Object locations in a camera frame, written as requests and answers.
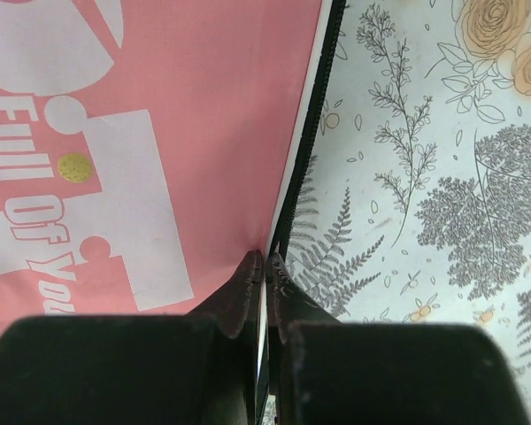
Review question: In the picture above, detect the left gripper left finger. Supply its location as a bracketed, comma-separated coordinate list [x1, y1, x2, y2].
[0, 251, 264, 424]

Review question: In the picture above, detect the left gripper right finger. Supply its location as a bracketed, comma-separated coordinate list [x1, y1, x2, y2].
[267, 254, 529, 424]

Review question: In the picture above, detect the pink racket cover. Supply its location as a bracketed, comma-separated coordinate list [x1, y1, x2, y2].
[0, 1, 343, 336]

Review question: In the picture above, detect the floral tablecloth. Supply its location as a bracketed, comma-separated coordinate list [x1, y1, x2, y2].
[286, 1, 531, 419]

